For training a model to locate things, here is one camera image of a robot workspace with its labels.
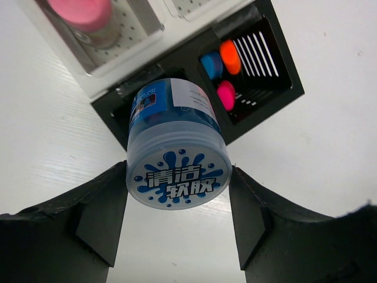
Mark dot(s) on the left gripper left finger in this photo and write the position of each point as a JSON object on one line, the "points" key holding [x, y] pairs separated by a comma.
{"points": [[73, 237]]}

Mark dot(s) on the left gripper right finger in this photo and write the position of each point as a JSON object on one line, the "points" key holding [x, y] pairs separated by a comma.
{"points": [[280, 241]]}

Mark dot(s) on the pink highlighter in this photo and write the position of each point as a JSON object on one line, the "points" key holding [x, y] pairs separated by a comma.
{"points": [[227, 95]]}

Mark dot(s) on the blue highlighter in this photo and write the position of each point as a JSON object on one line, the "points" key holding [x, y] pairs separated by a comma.
{"points": [[212, 64]]}

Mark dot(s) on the orange highlighter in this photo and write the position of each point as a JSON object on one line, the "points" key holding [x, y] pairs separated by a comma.
{"points": [[230, 57]]}

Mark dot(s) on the pink cap pen tube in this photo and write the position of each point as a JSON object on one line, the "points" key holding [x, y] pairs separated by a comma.
{"points": [[94, 23]]}

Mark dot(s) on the black slotted organizer box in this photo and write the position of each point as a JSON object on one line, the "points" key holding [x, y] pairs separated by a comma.
{"points": [[243, 63]]}

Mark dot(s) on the white slotted organizer box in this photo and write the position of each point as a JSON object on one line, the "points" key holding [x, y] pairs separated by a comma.
{"points": [[147, 29]]}

